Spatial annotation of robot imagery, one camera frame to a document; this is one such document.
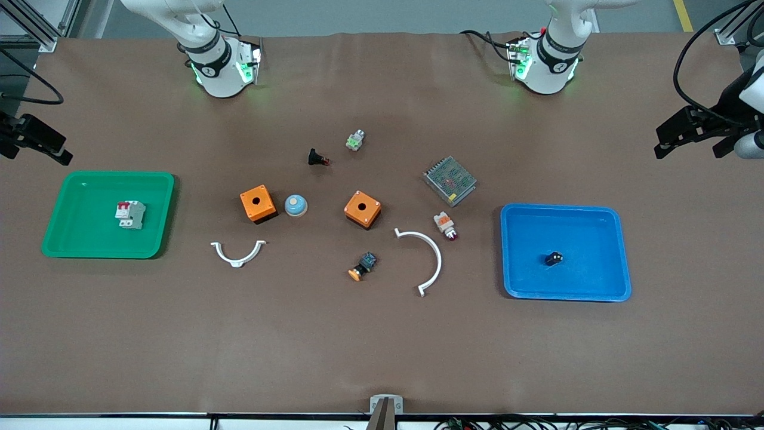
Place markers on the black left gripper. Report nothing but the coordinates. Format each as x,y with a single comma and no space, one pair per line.
714,121

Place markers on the white red circuit breaker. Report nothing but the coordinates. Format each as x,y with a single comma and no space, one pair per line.
134,215

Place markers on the blue dome push button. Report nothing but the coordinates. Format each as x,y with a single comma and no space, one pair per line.
295,206

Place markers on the green plastic tray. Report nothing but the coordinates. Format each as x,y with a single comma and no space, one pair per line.
83,227

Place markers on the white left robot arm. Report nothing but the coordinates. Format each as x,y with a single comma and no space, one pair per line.
549,65

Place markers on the green white silver switch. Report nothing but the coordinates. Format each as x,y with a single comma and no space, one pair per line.
354,141

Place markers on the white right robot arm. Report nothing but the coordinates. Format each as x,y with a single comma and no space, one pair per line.
209,60

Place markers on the metal mesh power supply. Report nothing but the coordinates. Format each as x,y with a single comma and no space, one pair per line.
449,181

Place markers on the orange white red indicator lamp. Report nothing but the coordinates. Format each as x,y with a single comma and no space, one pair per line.
443,223

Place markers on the small black capacitor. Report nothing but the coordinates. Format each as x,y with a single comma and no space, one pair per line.
553,258

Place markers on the black red switch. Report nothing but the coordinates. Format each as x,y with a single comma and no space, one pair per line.
314,157

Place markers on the large white curved arc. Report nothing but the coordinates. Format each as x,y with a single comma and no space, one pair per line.
439,255

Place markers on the aluminium frame profile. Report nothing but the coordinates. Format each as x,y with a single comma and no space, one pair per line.
723,37
45,39

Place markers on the small white curved clamp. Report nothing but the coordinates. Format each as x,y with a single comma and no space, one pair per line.
237,261

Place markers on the blue plastic tray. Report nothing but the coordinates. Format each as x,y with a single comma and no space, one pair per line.
585,239

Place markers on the orange button box with hole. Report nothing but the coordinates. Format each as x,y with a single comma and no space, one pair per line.
355,212
267,207

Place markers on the grey table edge bracket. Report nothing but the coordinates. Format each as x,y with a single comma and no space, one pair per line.
386,412

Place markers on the orange cap push button switch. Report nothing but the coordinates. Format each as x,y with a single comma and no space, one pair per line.
365,263

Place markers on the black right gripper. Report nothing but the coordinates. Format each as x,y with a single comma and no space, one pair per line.
13,132

